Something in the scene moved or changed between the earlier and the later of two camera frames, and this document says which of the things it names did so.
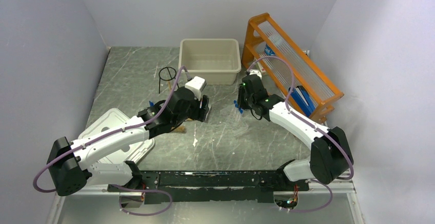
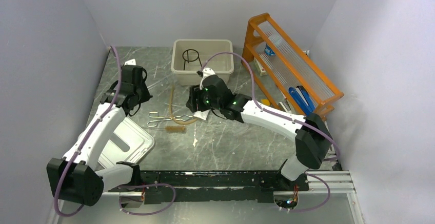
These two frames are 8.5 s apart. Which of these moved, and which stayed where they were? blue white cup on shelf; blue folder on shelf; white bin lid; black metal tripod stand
Moved: black metal tripod stand
Stayed: blue white cup on shelf; white bin lid; blue folder on shelf
